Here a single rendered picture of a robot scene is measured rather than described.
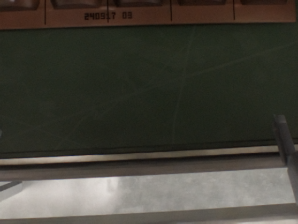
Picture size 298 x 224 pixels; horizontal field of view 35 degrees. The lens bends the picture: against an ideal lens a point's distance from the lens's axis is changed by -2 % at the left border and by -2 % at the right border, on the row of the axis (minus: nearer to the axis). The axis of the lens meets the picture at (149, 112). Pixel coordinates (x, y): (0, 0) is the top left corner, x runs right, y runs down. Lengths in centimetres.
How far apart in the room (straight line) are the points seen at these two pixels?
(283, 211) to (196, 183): 59
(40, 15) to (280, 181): 75
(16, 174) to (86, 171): 2
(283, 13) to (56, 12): 8
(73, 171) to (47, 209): 71
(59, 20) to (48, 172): 5
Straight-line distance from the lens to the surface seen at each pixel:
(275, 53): 17
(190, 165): 16
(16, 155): 18
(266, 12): 17
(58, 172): 16
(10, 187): 78
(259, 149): 18
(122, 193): 85
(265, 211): 28
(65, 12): 17
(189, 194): 86
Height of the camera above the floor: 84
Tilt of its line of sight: 86 degrees down
